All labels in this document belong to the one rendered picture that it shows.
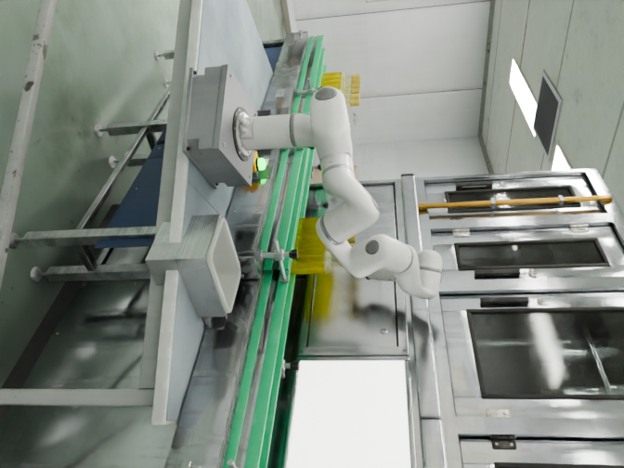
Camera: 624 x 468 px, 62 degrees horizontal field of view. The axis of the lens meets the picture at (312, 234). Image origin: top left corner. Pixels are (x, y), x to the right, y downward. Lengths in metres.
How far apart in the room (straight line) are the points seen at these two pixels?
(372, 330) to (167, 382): 0.66
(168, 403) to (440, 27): 6.75
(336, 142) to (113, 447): 1.04
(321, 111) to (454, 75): 6.55
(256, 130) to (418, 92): 6.49
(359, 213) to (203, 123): 0.48
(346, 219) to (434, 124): 6.94
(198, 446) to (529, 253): 1.29
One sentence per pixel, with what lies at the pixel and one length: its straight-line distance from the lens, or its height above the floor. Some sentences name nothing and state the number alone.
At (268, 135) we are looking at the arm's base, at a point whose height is 0.95.
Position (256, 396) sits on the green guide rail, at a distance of 1.35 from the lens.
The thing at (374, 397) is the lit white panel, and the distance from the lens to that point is 1.50.
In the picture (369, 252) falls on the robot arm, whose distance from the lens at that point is 1.29.
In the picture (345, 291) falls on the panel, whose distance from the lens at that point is 1.75.
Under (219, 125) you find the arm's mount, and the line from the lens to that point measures 1.39.
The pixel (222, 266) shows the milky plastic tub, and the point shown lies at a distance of 1.52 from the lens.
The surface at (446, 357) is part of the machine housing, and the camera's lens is 1.61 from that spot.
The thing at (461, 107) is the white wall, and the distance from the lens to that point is 8.08.
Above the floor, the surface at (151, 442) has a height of 0.60.
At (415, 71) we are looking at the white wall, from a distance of 7.74.
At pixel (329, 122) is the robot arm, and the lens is 1.31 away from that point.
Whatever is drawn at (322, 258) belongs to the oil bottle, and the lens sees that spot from 1.65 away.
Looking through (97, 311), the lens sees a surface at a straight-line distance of 2.02.
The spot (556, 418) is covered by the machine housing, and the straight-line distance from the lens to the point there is 1.56.
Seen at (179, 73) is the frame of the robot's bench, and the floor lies 0.68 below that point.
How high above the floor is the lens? 1.27
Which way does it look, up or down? 8 degrees down
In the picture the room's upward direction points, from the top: 88 degrees clockwise
